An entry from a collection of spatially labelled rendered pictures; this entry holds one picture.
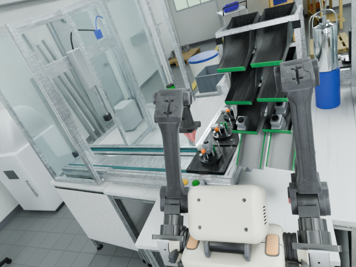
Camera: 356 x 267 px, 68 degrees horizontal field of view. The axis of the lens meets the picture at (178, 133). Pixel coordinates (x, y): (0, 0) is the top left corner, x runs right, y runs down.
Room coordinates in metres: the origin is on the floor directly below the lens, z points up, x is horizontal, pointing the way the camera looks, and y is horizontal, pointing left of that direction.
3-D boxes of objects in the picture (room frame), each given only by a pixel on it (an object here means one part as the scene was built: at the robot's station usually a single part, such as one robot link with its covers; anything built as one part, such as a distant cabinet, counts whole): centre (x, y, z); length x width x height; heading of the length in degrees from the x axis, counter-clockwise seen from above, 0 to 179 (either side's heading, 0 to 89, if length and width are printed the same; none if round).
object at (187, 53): (8.22, -0.94, 0.16); 1.17 x 0.84 x 0.33; 153
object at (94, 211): (2.31, 0.47, 0.43); 1.39 x 0.63 x 0.86; 145
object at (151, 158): (1.51, 0.09, 0.91); 0.84 x 0.28 x 0.10; 55
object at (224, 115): (1.73, -0.43, 1.01); 0.24 x 0.24 x 0.13; 55
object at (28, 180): (3.10, 1.83, 0.66); 0.68 x 0.57 x 1.32; 153
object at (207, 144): (1.33, -0.14, 1.06); 0.08 x 0.04 x 0.07; 143
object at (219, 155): (1.32, -0.14, 0.98); 0.14 x 0.14 x 0.02
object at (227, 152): (1.32, -0.14, 0.96); 0.24 x 0.24 x 0.02; 55
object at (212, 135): (1.53, -0.28, 1.01); 0.24 x 0.24 x 0.13; 55
